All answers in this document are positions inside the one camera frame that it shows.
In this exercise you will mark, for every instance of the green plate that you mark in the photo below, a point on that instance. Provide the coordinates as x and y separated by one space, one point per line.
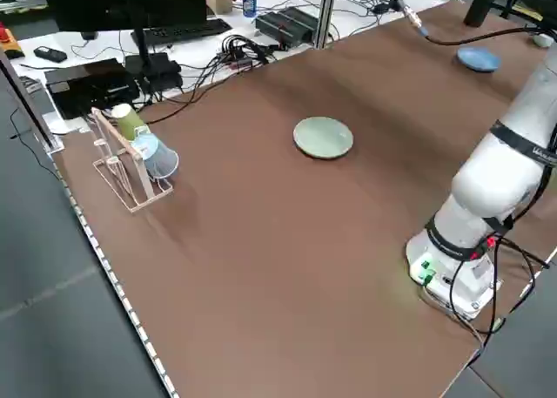
324 136

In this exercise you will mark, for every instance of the blue plate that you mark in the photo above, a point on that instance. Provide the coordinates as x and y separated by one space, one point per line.
478 60

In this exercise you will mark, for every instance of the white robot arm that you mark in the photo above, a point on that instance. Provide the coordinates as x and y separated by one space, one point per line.
487 171

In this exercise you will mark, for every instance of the black usb hub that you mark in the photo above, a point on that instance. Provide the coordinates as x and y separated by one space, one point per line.
237 56

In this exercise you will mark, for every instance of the light blue cup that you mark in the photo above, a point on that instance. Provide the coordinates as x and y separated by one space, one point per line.
145 145

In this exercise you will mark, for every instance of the black ribbed power supply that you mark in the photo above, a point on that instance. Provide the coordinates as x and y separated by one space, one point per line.
304 18
283 30

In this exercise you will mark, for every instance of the green paper cup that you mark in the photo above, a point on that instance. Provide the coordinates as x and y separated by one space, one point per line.
128 121

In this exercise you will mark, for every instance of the black keyboard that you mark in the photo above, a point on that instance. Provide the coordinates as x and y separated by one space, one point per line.
187 30

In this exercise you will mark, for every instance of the wooden cup rack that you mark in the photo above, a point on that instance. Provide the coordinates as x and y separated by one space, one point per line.
104 121

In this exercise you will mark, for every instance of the black power adapter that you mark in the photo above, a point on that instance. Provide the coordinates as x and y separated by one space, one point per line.
383 8

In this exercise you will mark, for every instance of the black flat box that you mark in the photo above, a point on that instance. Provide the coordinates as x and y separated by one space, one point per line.
91 86

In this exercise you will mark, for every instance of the black monitor with stand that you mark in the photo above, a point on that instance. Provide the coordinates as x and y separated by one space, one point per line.
122 2

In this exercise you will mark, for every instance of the black remote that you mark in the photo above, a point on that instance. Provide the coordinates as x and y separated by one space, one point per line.
50 54

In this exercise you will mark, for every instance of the black-edged clear panel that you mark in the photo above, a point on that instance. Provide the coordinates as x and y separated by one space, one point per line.
26 106

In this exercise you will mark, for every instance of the white cup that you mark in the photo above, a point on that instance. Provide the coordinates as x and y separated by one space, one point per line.
542 41

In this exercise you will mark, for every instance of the red emergency stop button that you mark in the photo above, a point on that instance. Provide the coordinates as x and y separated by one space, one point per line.
6 36

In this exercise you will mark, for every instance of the aluminium profile post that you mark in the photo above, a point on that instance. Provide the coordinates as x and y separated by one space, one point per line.
326 15

